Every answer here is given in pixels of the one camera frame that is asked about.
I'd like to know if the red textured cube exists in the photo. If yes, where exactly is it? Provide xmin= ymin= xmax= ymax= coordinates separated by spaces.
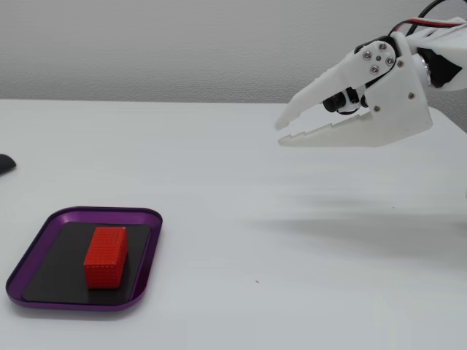
xmin=83 ymin=226 xmax=128 ymax=290

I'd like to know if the dark rounded object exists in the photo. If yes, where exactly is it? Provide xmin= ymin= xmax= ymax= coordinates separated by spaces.
xmin=0 ymin=154 xmax=18 ymax=176

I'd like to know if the black tray mat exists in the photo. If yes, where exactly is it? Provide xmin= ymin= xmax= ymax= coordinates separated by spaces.
xmin=20 ymin=221 xmax=153 ymax=306

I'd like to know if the red white black servo wire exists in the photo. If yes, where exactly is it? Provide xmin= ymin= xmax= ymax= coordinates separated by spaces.
xmin=387 ymin=17 xmax=467 ymax=38

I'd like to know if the black cable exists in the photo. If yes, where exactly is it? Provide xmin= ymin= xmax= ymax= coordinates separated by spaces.
xmin=414 ymin=0 xmax=452 ymax=20

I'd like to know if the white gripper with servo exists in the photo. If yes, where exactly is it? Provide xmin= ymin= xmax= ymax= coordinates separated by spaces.
xmin=274 ymin=31 xmax=433 ymax=148

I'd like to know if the purple metal tray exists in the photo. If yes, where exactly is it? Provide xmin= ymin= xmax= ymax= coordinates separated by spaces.
xmin=4 ymin=206 xmax=163 ymax=313

